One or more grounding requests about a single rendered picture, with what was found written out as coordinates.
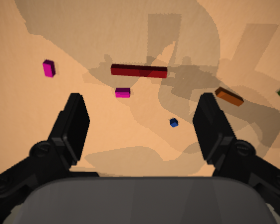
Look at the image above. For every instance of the dark red rod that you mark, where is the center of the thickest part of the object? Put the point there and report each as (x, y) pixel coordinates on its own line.
(139, 71)

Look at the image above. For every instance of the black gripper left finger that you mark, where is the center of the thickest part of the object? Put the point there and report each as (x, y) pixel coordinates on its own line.
(64, 145)

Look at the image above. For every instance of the magenta rod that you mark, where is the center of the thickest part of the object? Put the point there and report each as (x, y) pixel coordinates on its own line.
(49, 68)
(122, 92)

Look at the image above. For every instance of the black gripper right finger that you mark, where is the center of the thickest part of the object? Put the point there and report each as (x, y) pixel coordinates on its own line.
(237, 158)

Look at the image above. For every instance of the orange rod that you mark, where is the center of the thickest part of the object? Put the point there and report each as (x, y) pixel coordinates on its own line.
(229, 96)

